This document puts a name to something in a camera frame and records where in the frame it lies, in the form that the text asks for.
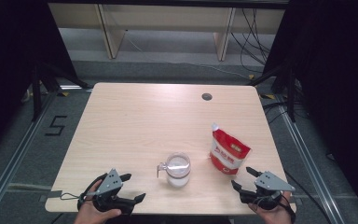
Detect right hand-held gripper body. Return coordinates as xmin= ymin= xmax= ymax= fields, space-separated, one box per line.
xmin=239 ymin=171 xmax=296 ymax=211

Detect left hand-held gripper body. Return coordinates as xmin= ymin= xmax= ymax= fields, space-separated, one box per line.
xmin=91 ymin=168 xmax=137 ymax=217

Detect red and white spout pouch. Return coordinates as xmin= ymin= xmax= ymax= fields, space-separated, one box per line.
xmin=209 ymin=122 xmax=252 ymax=175

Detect clear glass jar with lid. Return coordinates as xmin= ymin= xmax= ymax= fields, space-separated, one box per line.
xmin=156 ymin=151 xmax=192 ymax=189

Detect person's right hand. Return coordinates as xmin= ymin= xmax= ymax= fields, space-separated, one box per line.
xmin=248 ymin=189 xmax=295 ymax=224

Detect person's left hand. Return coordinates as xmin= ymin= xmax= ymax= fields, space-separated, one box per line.
xmin=73 ymin=180 xmax=123 ymax=224

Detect grey tape piece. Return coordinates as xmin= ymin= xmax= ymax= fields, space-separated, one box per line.
xmin=47 ymin=189 xmax=63 ymax=200

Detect black metal stand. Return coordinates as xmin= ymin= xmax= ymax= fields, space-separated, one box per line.
xmin=248 ymin=66 xmax=296 ymax=124
xmin=31 ymin=62 xmax=93 ymax=123

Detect black curtain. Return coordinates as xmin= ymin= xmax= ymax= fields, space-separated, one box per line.
xmin=262 ymin=0 xmax=358 ymax=223
xmin=0 ymin=0 xmax=79 ymax=161

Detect light wooden shelf unit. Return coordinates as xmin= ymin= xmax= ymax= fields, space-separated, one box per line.
xmin=49 ymin=3 xmax=287 ymax=62

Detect black wrist strap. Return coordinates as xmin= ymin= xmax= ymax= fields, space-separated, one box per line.
xmin=279 ymin=192 xmax=297 ymax=224
xmin=60 ymin=172 xmax=108 ymax=211

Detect black floor cable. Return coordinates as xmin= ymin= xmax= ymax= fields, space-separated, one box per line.
xmin=283 ymin=171 xmax=334 ymax=224
xmin=262 ymin=101 xmax=309 ymax=125

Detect aluminium floor rail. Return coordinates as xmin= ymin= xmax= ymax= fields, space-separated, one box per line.
xmin=0 ymin=91 xmax=59 ymax=218
xmin=274 ymin=94 xmax=347 ymax=224

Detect bundle of black cables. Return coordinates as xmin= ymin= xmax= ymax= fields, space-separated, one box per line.
xmin=230 ymin=7 xmax=273 ymax=75

